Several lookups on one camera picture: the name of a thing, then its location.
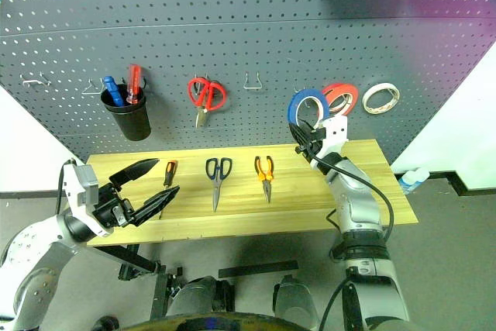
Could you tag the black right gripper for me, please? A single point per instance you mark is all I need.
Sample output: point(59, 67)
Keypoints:
point(313, 147)

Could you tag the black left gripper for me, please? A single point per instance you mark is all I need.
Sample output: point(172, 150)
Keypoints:
point(112, 211)

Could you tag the blue tape roll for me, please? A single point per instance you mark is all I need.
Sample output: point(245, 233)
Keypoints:
point(295, 101)

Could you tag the orange black pliers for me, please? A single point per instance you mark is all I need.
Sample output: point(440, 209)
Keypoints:
point(266, 183)

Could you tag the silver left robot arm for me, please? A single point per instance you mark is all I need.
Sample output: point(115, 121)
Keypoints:
point(35, 245)

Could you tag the red tape roll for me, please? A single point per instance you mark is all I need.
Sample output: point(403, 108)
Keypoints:
point(341, 87)

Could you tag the white tape roll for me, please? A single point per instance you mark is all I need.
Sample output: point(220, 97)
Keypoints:
point(395, 94)

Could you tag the dark grey pegboard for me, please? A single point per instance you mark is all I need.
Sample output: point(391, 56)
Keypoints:
point(252, 36)

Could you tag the silver scissors pegboard hook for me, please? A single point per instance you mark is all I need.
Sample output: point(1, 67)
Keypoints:
point(201, 75)

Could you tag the orange black screwdriver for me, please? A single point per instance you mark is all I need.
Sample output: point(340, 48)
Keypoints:
point(169, 174)

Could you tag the black cup holder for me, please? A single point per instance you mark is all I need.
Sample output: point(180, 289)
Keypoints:
point(133, 121)

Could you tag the black metal table leg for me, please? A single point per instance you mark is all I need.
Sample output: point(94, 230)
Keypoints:
point(131, 259)

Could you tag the clear plastic bottle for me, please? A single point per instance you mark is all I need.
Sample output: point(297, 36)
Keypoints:
point(410, 181)

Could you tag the silver left robot thigh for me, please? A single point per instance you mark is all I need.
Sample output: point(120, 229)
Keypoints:
point(193, 296)

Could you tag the silver robot thigh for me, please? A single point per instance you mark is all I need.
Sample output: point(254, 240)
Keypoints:
point(193, 296)
point(294, 300)

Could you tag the black table crossbar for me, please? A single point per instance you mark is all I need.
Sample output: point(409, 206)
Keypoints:
point(257, 268)

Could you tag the dark rounded robot torso edge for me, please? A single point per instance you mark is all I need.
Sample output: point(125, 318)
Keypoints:
point(217, 324)

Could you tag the silver right robot thigh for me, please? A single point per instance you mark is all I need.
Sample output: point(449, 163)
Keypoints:
point(294, 300)

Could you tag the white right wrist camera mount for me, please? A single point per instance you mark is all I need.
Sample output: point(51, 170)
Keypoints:
point(335, 131)

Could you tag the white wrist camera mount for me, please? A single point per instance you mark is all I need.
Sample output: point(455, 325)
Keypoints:
point(335, 131)
point(83, 212)

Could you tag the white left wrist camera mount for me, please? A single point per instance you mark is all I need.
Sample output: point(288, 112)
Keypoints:
point(83, 212)

